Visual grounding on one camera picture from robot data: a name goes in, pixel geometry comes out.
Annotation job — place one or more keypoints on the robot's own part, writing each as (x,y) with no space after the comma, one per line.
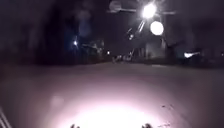
(74,126)
(146,126)

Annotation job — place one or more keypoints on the street lamp pole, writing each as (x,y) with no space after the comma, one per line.
(140,26)

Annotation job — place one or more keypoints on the grey asphalt road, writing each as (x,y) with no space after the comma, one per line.
(110,86)

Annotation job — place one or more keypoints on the building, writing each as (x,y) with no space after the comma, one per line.
(156,48)

